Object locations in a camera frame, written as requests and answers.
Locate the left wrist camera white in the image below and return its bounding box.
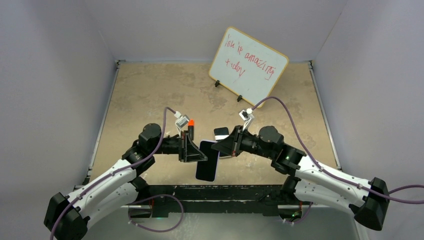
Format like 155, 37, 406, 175
174, 111, 191, 137

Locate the white phone case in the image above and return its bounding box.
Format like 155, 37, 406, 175
213, 126, 233, 160

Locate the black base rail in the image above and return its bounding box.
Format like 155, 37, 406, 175
127, 184, 309, 219

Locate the whiteboard with red writing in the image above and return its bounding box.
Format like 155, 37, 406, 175
208, 26, 289, 106

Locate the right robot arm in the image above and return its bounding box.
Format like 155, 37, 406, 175
212, 125, 390, 231

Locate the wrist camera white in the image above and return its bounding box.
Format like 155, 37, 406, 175
174, 111, 191, 137
239, 108, 255, 131

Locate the purple cable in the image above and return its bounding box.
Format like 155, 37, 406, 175
251, 96, 424, 226
49, 106, 184, 240

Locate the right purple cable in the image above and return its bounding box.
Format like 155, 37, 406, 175
251, 96, 424, 226

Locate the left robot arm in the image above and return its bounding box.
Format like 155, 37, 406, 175
43, 120, 208, 240

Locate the black orange marker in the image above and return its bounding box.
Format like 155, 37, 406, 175
187, 119, 195, 140

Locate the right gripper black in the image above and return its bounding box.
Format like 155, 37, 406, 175
212, 126, 274, 160

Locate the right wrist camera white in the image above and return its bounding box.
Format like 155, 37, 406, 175
239, 108, 255, 131

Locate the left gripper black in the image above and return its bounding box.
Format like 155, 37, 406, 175
151, 130, 208, 162

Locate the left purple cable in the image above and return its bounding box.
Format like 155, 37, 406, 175
49, 106, 184, 240

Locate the purple phone case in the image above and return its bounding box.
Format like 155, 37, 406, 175
195, 140, 221, 183

